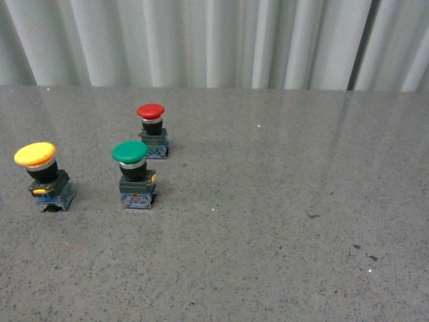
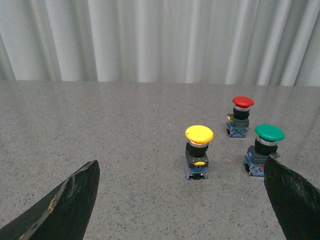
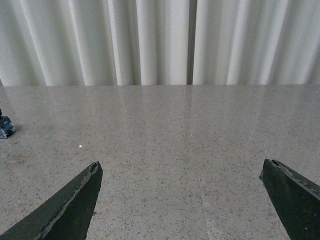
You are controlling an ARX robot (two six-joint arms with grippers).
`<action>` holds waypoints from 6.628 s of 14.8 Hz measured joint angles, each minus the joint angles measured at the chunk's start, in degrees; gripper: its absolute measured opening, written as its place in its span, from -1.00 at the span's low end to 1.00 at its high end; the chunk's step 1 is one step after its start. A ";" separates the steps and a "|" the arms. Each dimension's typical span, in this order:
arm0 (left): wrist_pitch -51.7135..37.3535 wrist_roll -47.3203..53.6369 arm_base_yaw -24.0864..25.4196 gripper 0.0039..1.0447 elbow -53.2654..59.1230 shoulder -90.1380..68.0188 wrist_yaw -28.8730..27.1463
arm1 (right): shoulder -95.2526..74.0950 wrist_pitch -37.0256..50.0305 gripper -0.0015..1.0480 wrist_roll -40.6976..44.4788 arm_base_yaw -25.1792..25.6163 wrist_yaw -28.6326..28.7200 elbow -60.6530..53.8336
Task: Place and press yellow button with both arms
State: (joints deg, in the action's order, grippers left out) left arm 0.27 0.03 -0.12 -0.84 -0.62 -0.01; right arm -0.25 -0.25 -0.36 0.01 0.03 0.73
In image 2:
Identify red mushroom push button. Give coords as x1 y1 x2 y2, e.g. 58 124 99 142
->
226 95 255 138

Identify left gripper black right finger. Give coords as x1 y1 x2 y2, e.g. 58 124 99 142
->
264 155 320 240

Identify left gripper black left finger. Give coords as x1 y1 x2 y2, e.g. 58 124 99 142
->
0 160 100 240

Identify yellow mushroom push button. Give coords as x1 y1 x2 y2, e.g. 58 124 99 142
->
184 125 214 180

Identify green mushroom push button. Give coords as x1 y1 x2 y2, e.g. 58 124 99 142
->
244 124 285 177

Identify white pleated curtain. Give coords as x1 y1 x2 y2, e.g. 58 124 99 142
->
0 0 320 86

